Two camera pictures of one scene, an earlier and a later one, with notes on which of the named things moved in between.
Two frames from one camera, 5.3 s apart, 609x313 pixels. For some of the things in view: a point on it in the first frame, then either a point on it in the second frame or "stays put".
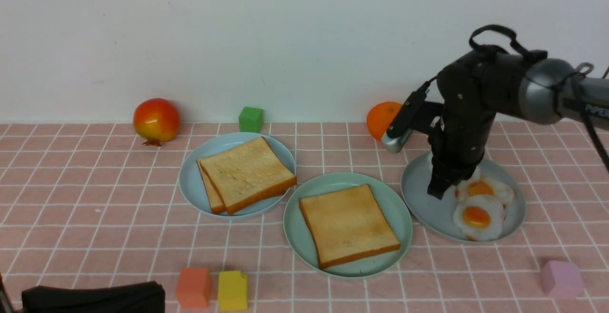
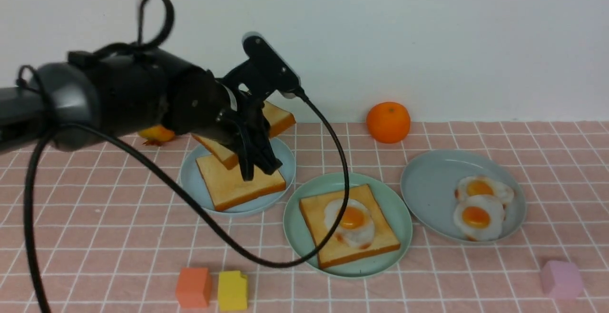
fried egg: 478,217 stays put
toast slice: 347,225 stays put
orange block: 194,288 stays put
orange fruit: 379,117 stays put
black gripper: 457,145 -> 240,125
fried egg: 476,180 -> 357,226
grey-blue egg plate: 435,215 stays put
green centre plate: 392,201 stays put
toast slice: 248,174 -> 278,121
